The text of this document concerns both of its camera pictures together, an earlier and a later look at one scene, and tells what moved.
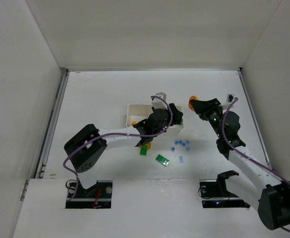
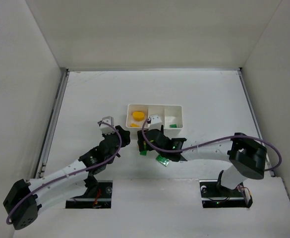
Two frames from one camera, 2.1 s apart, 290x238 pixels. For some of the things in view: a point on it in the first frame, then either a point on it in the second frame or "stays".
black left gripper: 171,115 → 120,138
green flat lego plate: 162,160 stays
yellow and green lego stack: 144,148 stays
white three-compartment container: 138,112 stays
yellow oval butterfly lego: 191,98 → 138,115
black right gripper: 208,110 → 147,138
